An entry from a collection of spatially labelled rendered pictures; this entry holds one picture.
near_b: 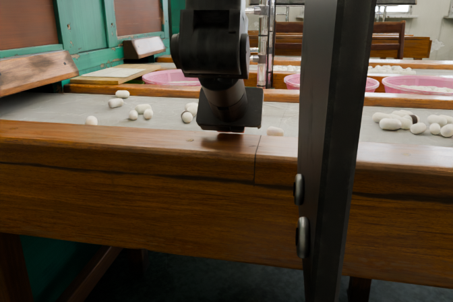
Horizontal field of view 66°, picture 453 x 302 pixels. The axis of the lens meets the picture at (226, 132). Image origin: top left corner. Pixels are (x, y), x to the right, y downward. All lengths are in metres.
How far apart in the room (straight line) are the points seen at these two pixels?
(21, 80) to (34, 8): 0.23
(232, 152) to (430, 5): 5.73
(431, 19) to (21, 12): 5.68
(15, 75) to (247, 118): 0.54
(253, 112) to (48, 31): 0.69
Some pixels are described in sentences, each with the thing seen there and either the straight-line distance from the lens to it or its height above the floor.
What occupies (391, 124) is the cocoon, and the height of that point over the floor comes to 0.75.
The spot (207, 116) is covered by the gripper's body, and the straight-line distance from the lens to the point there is 0.55.
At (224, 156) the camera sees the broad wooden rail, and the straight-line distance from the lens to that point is 0.49.
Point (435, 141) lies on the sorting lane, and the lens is 0.71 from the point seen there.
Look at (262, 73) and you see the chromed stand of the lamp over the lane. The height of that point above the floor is 0.80.
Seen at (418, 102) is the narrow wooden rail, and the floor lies 0.76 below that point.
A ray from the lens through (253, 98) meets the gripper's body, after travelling 0.55.
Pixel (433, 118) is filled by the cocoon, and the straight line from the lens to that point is 0.80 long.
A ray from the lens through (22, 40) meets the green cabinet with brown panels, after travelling 1.00.
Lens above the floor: 0.95
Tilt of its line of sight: 19 degrees down
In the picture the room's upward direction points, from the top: straight up
